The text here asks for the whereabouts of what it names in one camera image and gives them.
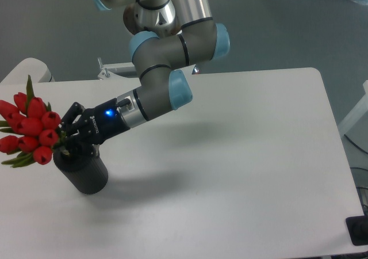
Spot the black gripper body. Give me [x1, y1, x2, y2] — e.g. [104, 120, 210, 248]
[76, 98, 130, 144]

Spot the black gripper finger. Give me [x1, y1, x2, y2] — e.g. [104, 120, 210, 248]
[60, 139, 99, 158]
[61, 102, 85, 135]

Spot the red tulip bouquet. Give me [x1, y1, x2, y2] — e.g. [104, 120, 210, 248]
[1, 76, 66, 168]

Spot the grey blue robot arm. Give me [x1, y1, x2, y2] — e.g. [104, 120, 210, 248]
[55, 0, 230, 157]

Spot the black ribbed cylindrical vase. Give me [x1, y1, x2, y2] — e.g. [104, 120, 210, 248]
[53, 150, 109, 195]

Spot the white rounded side table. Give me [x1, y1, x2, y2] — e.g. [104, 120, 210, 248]
[1, 58, 55, 85]

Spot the white furniture at right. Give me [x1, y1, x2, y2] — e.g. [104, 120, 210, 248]
[338, 81, 367, 138]

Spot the black box at edge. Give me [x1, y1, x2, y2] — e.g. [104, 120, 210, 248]
[346, 215, 367, 246]

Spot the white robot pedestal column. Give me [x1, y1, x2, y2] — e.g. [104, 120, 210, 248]
[122, 0, 181, 38]

